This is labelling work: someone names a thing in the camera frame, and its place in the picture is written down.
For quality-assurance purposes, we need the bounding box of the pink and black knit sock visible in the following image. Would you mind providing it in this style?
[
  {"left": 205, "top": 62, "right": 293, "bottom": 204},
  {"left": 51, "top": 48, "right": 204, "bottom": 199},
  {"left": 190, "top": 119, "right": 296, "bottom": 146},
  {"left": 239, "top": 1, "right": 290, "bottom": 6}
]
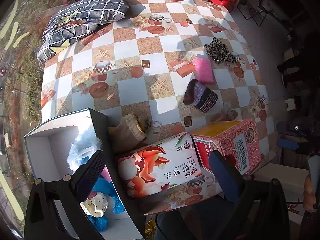
[{"left": 183, "top": 79, "right": 218, "bottom": 114}]

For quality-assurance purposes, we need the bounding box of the black folding chair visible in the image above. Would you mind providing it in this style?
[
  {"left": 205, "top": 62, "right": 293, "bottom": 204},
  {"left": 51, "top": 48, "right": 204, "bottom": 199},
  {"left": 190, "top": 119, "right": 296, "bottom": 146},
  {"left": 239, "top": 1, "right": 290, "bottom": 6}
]
[{"left": 236, "top": 0, "right": 272, "bottom": 27}]

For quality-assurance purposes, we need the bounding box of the leopard print fabric scrunchie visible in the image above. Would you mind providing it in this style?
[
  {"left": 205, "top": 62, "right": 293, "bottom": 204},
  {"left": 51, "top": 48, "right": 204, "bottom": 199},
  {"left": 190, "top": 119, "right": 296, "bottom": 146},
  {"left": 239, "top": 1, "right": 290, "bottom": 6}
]
[{"left": 204, "top": 37, "right": 240, "bottom": 64}]

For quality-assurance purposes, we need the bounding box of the person's hand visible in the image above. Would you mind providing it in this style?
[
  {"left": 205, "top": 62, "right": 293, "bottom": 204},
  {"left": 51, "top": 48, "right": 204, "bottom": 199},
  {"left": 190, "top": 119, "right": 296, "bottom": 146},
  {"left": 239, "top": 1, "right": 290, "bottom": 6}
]
[{"left": 303, "top": 175, "right": 316, "bottom": 211}]

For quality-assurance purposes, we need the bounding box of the white polka dot scrunchie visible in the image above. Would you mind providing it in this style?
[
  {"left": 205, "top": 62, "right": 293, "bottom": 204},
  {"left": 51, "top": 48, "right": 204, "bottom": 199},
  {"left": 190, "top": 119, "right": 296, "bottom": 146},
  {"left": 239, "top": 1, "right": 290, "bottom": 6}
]
[{"left": 80, "top": 192, "right": 108, "bottom": 218}]

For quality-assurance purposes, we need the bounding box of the pink foam sponge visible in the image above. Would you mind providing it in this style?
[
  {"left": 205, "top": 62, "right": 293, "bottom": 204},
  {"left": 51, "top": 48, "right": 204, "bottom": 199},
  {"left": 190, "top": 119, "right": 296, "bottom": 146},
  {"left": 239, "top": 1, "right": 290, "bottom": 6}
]
[
  {"left": 193, "top": 57, "right": 214, "bottom": 85},
  {"left": 101, "top": 166, "right": 112, "bottom": 183}
]

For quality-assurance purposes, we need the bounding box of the beige knit pouch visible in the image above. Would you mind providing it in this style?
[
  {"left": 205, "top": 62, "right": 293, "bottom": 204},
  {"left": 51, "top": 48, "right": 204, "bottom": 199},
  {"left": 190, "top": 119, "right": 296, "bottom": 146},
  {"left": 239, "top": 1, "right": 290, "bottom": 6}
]
[{"left": 108, "top": 112, "right": 151, "bottom": 153}]

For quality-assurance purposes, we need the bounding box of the light blue mesh bath puff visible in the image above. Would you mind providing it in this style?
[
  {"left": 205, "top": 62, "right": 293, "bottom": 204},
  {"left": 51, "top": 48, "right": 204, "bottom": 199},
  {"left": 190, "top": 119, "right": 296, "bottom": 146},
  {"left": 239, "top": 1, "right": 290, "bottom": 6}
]
[{"left": 67, "top": 128, "right": 102, "bottom": 172}]

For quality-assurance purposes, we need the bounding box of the checkered patterned tablecloth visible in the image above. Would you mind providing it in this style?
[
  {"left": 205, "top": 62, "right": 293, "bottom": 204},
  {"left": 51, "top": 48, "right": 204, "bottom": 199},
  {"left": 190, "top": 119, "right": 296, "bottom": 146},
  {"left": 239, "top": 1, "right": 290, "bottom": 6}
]
[{"left": 41, "top": 0, "right": 276, "bottom": 168}]

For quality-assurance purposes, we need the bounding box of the checkered dark blue pillow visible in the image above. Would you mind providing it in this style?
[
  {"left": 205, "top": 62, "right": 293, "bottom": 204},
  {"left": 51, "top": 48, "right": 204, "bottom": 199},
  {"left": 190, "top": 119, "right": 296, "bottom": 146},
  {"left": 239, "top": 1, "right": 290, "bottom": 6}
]
[{"left": 36, "top": 0, "right": 129, "bottom": 63}]

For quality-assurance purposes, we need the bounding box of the floral white tissue box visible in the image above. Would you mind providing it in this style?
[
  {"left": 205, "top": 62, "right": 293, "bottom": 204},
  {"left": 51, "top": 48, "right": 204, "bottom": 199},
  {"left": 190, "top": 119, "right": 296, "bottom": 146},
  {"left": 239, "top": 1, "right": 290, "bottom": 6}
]
[{"left": 118, "top": 132, "right": 202, "bottom": 198}]

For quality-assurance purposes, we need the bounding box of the red patterned carton box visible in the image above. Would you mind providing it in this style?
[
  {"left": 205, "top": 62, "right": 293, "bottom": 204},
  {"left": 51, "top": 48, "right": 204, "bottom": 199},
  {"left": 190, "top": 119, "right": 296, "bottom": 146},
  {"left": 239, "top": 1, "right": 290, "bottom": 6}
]
[{"left": 191, "top": 119, "right": 263, "bottom": 174}]

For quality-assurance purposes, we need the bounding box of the white open cardboard box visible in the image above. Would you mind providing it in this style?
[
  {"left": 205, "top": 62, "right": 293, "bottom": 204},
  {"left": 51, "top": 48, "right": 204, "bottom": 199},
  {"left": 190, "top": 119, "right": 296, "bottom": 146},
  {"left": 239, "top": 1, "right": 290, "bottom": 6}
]
[{"left": 24, "top": 108, "right": 145, "bottom": 239}]

